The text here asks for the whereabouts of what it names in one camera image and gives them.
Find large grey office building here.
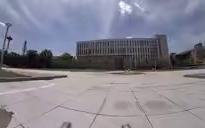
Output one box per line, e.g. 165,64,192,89
75,34,171,71

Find grey concrete slab plaza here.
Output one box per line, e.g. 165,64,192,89
0,68,205,128

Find robot's own part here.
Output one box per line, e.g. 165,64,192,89
120,123,132,128
60,121,72,128

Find row of dark trees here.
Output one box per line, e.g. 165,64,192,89
0,48,78,70

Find grass patch with kerb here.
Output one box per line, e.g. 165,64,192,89
0,66,68,84

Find low brown building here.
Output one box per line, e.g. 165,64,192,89
170,42,205,68

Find dark tower pole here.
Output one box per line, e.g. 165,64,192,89
5,35,14,51

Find tall street lamp pole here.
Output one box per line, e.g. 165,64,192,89
0,21,13,70

